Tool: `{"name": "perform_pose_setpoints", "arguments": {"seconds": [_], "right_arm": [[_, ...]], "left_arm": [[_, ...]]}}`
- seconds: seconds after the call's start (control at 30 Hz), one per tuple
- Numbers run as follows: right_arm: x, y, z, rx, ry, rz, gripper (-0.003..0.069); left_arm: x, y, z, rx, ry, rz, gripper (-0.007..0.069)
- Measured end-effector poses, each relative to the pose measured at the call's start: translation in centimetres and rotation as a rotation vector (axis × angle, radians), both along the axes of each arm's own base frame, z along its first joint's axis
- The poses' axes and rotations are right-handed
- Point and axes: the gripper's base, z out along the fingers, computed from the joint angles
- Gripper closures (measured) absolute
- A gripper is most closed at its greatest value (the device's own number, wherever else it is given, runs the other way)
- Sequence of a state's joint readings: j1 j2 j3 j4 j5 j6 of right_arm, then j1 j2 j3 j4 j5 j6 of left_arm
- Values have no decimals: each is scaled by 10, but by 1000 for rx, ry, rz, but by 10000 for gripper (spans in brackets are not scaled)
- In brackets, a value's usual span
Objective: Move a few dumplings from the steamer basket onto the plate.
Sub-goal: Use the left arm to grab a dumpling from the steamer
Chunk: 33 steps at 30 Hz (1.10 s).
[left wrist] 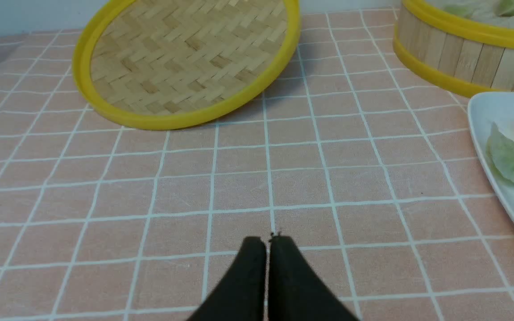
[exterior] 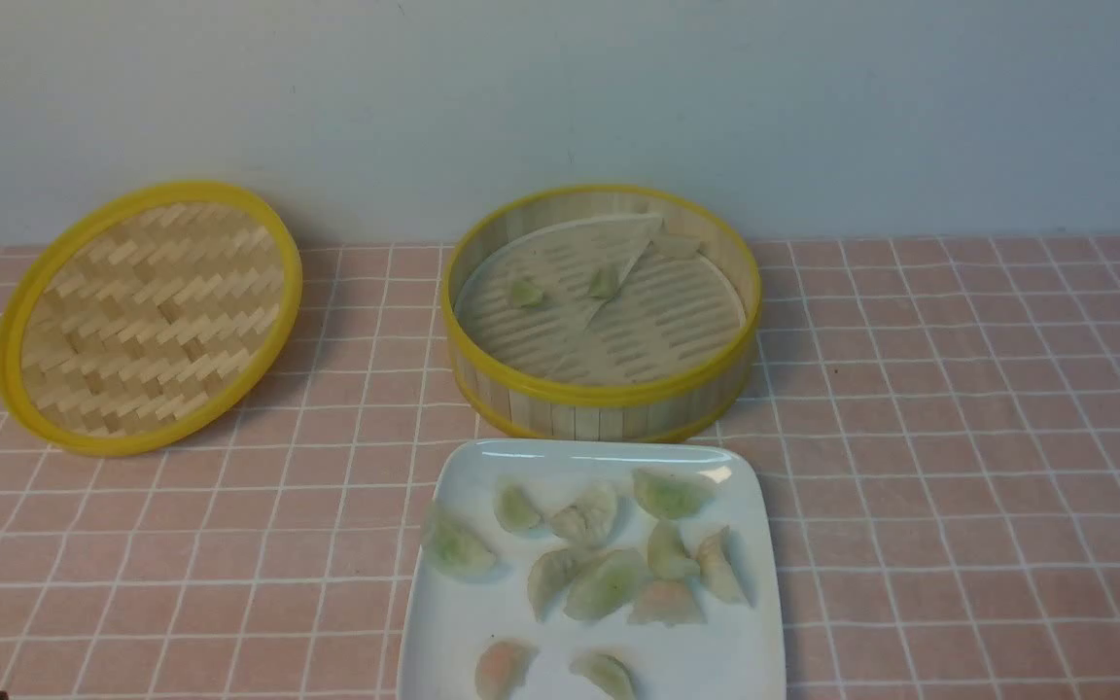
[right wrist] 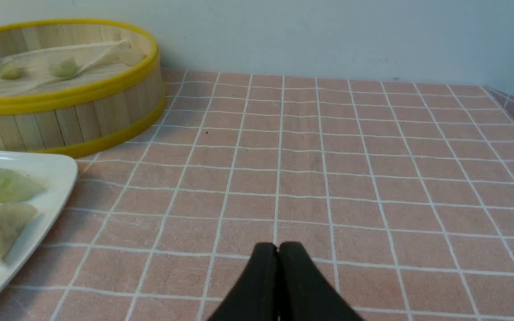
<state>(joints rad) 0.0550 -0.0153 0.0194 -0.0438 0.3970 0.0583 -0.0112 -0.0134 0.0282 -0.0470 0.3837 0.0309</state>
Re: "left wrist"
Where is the woven bamboo steamer lid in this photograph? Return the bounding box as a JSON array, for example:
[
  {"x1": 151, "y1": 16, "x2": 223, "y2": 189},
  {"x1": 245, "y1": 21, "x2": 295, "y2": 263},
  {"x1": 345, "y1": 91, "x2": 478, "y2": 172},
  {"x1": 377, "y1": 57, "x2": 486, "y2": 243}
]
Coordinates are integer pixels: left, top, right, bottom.
[{"x1": 72, "y1": 0, "x2": 301, "y2": 130}]

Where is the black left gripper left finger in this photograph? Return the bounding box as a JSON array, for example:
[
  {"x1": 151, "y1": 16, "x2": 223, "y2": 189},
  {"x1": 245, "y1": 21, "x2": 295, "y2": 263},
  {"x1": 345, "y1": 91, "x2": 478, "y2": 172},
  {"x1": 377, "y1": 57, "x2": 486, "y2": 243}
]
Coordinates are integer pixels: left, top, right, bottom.
[{"x1": 188, "y1": 236, "x2": 267, "y2": 321}]

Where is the pink checkered tablecloth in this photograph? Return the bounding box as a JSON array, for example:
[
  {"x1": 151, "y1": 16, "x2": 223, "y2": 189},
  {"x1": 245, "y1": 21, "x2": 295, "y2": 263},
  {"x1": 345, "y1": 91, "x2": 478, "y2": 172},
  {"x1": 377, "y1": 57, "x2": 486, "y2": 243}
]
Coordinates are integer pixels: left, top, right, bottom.
[{"x1": 0, "y1": 8, "x2": 514, "y2": 321}]

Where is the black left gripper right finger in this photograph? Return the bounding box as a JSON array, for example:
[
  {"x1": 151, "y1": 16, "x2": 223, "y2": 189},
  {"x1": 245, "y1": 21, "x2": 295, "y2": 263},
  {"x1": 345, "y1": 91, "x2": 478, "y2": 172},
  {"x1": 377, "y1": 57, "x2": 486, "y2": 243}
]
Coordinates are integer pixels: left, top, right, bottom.
[{"x1": 269, "y1": 235, "x2": 358, "y2": 321}]

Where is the white rectangular plate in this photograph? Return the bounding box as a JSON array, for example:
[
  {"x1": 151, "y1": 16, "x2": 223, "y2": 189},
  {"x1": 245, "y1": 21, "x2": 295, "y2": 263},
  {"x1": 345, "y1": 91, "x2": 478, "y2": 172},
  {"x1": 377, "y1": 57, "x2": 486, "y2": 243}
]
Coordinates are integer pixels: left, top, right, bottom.
[{"x1": 468, "y1": 91, "x2": 514, "y2": 260}]

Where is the bamboo steamer basket yellow rim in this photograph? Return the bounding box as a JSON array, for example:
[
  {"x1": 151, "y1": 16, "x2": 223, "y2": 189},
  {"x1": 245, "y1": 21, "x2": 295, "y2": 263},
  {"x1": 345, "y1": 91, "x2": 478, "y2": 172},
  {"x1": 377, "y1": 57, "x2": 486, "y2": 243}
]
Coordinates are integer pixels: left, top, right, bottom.
[{"x1": 392, "y1": 0, "x2": 514, "y2": 98}]

